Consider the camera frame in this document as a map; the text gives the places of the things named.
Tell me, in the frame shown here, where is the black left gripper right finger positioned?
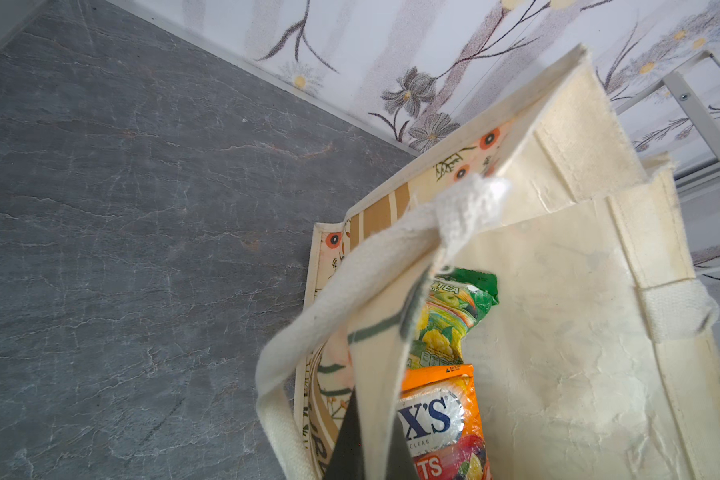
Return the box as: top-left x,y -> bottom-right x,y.
386,428 -> 419,480

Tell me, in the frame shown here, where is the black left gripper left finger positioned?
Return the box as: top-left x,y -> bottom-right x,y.
323,392 -> 365,480

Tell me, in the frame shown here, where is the orange snack bag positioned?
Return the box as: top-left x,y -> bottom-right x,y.
397,364 -> 492,480

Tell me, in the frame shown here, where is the green snack bag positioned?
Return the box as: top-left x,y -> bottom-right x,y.
407,268 -> 499,369

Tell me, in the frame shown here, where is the cream floral grocery tote bag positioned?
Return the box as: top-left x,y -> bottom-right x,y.
255,46 -> 720,479

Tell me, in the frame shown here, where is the white wooden two-tier shelf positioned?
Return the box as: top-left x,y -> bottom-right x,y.
611,49 -> 720,277

